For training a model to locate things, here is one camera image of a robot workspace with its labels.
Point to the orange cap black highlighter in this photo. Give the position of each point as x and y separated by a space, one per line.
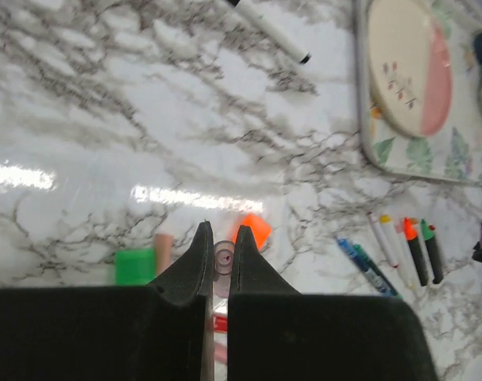
416 252

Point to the blue ballpoint pen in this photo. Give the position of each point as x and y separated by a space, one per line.
361 264

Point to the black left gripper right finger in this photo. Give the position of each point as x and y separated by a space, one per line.
277 333

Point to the cream and pink plate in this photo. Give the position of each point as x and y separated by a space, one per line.
410 70

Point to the teal ballpoint pen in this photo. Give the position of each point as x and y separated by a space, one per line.
378 276

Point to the pink marker cap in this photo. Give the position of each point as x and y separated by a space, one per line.
220 353

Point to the green cap black highlighter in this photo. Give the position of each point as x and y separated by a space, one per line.
433 251

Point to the black cap white marker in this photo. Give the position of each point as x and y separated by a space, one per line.
249 10

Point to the peach marker cap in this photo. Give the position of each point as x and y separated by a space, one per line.
163 252

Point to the yellow cap white marker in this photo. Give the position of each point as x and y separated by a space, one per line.
392 236

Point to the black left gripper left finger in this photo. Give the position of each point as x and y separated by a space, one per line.
162 330

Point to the clear purple pen cap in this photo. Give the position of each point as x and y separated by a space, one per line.
223 264

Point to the red cap white marker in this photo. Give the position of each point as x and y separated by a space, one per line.
382 240

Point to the floral leaf pattern tray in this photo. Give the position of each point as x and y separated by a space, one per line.
455 152

